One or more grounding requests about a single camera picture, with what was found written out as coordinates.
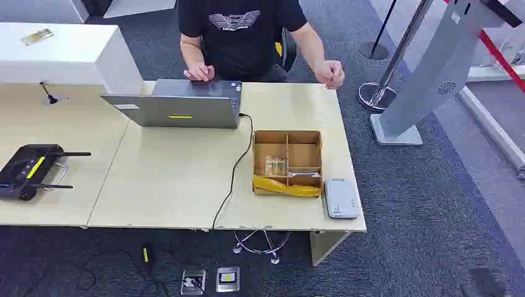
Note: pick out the person's right hand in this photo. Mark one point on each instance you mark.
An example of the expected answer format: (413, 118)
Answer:
(199, 73)

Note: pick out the person's left hand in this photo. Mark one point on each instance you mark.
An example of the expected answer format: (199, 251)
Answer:
(331, 69)

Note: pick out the grey laptop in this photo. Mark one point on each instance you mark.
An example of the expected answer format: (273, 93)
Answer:
(180, 106)

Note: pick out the black office chair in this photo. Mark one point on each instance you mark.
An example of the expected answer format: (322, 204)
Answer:
(289, 51)

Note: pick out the person's torso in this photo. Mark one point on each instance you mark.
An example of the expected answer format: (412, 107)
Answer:
(242, 49)

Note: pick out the white furniture panel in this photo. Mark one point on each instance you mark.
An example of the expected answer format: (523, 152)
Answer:
(139, 6)

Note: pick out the wooden compartment box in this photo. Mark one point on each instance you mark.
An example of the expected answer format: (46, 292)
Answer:
(303, 155)

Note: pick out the grey kiosk stand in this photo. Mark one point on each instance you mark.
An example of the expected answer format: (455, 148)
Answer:
(439, 69)

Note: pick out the gold printed card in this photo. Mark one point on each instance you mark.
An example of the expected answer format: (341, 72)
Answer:
(275, 165)

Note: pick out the grey card reader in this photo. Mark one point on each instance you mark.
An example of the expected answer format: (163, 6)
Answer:
(341, 198)

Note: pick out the white counter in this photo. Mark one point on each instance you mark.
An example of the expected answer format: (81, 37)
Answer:
(61, 57)

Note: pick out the red barrier belt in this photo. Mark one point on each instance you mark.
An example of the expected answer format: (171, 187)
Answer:
(496, 53)

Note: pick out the pale printed card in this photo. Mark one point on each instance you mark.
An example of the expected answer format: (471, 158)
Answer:
(37, 37)

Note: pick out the pale desk leg panel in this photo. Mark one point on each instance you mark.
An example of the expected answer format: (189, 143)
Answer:
(324, 246)

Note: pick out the chrome chair base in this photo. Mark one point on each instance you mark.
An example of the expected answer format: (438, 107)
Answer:
(274, 256)

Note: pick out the black remote controller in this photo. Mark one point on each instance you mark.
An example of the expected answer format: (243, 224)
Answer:
(24, 172)

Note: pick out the steel floor socket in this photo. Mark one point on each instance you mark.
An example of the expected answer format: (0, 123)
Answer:
(227, 279)
(193, 282)

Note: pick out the black stanchion post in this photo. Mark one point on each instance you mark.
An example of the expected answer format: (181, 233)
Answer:
(373, 50)

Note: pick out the chrome stanchion post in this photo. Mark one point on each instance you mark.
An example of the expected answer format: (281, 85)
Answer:
(393, 57)

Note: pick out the grey floor rail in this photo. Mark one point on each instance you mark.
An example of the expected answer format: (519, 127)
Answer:
(492, 127)

